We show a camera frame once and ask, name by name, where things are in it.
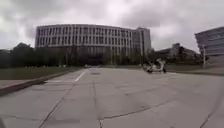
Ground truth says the grey concrete slab road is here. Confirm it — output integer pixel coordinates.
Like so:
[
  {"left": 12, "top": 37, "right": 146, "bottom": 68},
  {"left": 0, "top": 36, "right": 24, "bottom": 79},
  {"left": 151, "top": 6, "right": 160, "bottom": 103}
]
[{"left": 0, "top": 67, "right": 224, "bottom": 128}]

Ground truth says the large curved multi-storey building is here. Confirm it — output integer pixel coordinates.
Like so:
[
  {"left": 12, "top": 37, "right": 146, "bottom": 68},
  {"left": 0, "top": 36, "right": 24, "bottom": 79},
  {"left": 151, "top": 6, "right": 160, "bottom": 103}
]
[{"left": 34, "top": 23, "right": 152, "bottom": 66}]

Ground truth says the person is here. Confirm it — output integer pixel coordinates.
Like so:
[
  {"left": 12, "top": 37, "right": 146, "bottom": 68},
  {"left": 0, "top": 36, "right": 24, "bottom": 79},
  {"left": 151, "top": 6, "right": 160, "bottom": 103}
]
[{"left": 155, "top": 58, "right": 167, "bottom": 73}]

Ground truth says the low dark building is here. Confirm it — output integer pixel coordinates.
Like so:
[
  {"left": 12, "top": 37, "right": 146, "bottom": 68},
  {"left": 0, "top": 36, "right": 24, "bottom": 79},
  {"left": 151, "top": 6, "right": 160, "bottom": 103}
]
[{"left": 147, "top": 42, "right": 202, "bottom": 65}]

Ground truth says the grass strip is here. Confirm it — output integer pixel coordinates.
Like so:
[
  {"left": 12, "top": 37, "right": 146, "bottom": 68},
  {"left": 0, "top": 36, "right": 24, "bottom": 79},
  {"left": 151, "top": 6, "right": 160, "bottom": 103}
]
[{"left": 0, "top": 65, "right": 82, "bottom": 81}]

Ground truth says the row of dark trees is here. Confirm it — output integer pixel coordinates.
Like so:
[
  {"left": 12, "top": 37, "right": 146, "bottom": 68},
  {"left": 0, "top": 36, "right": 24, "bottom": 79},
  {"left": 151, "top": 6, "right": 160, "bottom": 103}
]
[{"left": 0, "top": 42, "right": 148, "bottom": 70}]

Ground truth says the kerb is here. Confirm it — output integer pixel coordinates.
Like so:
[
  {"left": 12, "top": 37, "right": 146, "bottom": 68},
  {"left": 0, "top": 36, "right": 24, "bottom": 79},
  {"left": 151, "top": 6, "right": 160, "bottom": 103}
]
[{"left": 0, "top": 68, "right": 82, "bottom": 98}]

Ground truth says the pole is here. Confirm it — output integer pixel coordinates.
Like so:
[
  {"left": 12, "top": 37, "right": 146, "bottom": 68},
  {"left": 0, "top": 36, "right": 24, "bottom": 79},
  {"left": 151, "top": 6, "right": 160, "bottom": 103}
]
[{"left": 202, "top": 45, "right": 207, "bottom": 69}]

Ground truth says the grey glass-fronted building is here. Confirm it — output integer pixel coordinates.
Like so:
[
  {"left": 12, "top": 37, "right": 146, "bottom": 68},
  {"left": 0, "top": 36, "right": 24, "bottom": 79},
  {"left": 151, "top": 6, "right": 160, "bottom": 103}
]
[{"left": 194, "top": 26, "right": 224, "bottom": 66}]

